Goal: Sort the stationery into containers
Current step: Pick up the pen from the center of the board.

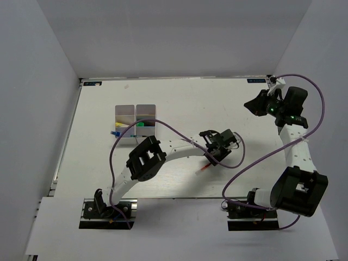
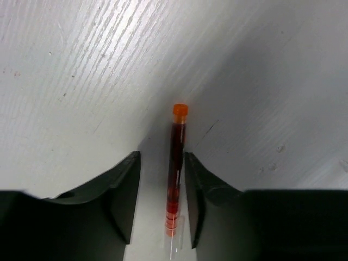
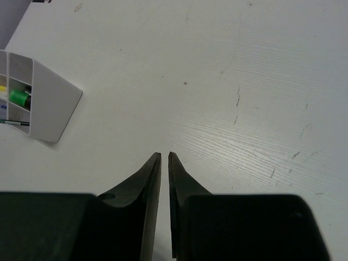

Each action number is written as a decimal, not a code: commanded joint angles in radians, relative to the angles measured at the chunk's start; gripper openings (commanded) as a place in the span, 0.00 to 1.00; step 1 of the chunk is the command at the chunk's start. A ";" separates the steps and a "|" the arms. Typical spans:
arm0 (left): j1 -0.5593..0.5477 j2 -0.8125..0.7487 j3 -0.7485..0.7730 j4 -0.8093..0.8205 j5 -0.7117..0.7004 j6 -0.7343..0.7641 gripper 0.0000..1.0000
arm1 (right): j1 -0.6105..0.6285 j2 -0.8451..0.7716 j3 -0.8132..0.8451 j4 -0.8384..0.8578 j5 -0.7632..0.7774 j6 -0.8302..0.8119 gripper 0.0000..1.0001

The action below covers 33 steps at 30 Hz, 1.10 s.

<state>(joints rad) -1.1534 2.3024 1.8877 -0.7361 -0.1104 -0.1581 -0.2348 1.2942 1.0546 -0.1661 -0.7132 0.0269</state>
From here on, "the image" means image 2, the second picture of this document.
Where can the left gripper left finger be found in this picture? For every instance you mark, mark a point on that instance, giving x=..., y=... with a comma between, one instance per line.
x=117, y=188

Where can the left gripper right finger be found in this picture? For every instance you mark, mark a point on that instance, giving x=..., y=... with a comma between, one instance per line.
x=216, y=209

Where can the red ink pen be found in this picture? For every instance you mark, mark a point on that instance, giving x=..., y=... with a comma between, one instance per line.
x=173, y=220

